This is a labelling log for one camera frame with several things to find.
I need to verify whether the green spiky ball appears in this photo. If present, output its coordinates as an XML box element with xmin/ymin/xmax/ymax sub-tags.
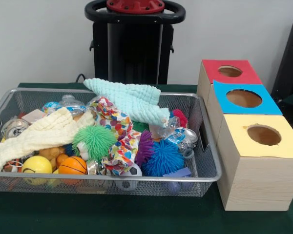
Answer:
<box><xmin>72</xmin><ymin>125</ymin><xmax>118</xmax><ymax>161</ymax></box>

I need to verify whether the crushed silver can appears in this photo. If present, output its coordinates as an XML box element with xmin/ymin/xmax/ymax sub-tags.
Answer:
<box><xmin>178</xmin><ymin>128</ymin><xmax>198</xmax><ymax>159</ymax></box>

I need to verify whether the purple spiky ball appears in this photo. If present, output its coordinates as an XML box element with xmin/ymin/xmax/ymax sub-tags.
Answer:
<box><xmin>135</xmin><ymin>130</ymin><xmax>154</xmax><ymax>166</ymax></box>

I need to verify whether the shallow clear mesh bin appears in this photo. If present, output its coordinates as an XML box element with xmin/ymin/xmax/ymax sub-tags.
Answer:
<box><xmin>0</xmin><ymin>88</ymin><xmax>223</xmax><ymax>197</ymax></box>

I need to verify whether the pale yellow cloth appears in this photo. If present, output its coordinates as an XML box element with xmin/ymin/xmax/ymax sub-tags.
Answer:
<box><xmin>0</xmin><ymin>107</ymin><xmax>96</xmax><ymax>172</ymax></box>

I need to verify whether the colourful patterned cloth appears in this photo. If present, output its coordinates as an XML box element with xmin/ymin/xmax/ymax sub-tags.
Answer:
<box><xmin>88</xmin><ymin>96</ymin><xmax>142</xmax><ymax>176</ymax></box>

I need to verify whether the crushed clear water bottle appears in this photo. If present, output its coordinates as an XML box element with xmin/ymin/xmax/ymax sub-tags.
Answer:
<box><xmin>154</xmin><ymin>116</ymin><xmax>187</xmax><ymax>147</ymax></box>

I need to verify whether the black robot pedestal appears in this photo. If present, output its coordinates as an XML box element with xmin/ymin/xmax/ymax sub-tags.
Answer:
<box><xmin>84</xmin><ymin>0</ymin><xmax>186</xmax><ymax>85</ymax></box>

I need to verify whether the yellow smiley ball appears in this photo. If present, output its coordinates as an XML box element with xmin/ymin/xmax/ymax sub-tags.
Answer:
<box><xmin>21</xmin><ymin>156</ymin><xmax>53</xmax><ymax>186</ymax></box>

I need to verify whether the orange toy basketball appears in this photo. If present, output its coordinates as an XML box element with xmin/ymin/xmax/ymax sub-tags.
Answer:
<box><xmin>58</xmin><ymin>156</ymin><xmax>87</xmax><ymax>185</ymax></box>

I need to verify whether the blue spiky ball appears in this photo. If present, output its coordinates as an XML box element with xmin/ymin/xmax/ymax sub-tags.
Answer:
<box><xmin>142</xmin><ymin>140</ymin><xmax>185</xmax><ymax>177</ymax></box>

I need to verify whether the red spiky toy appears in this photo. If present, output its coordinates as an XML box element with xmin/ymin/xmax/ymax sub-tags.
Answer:
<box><xmin>172</xmin><ymin>109</ymin><xmax>188</xmax><ymax>128</ymax></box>

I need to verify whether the mint green cloth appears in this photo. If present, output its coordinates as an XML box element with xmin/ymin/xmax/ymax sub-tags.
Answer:
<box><xmin>83</xmin><ymin>78</ymin><xmax>170</xmax><ymax>128</ymax></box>

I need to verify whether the wooden box with three holes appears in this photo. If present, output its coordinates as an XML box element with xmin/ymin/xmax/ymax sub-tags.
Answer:
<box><xmin>197</xmin><ymin>59</ymin><xmax>293</xmax><ymax>212</ymax></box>

